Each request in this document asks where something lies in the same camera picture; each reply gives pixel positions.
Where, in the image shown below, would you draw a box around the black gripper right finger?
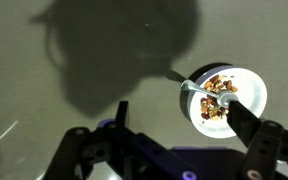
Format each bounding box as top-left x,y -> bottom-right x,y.
227,100 -> 288,180

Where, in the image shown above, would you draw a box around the white bowl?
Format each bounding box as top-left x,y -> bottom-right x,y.
179,63 -> 268,139

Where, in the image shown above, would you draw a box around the metal spoon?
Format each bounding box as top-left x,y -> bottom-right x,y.
180,79 -> 240,108

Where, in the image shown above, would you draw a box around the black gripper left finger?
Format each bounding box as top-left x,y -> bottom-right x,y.
43,100 -> 198,180

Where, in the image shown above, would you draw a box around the mixed nuts and berries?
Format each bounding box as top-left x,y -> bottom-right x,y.
199,74 -> 239,122

